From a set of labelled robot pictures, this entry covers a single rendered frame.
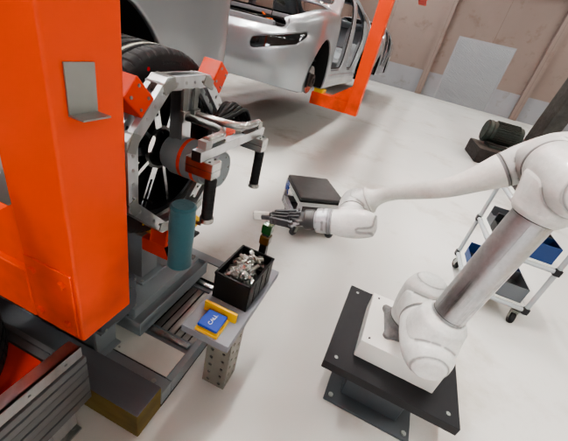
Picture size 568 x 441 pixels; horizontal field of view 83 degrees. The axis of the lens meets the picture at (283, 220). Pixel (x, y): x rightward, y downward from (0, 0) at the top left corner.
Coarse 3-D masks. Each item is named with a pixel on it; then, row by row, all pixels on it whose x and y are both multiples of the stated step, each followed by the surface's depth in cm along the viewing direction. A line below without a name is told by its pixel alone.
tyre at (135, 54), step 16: (128, 48) 93; (144, 48) 94; (160, 48) 98; (128, 64) 89; (144, 64) 93; (160, 64) 98; (176, 64) 105; (192, 64) 112; (144, 80) 95; (128, 224) 112
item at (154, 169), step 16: (160, 112) 138; (160, 128) 113; (192, 128) 136; (144, 144) 109; (160, 144) 122; (144, 160) 112; (144, 176) 117; (160, 176) 125; (176, 176) 139; (144, 192) 117; (160, 192) 134; (176, 192) 135; (160, 208) 127
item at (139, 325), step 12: (204, 264) 171; (192, 276) 162; (168, 288) 154; (180, 288) 155; (156, 300) 146; (168, 300) 147; (144, 312) 139; (156, 312) 141; (120, 324) 137; (132, 324) 133; (144, 324) 135
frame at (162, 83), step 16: (160, 80) 91; (176, 80) 95; (192, 80) 102; (208, 80) 110; (160, 96) 92; (208, 96) 116; (208, 112) 127; (128, 128) 91; (144, 128) 90; (224, 128) 133; (128, 144) 87; (128, 160) 89; (128, 176) 91; (128, 192) 94; (192, 192) 136; (128, 208) 97; (144, 208) 103; (144, 224) 115; (160, 224) 115
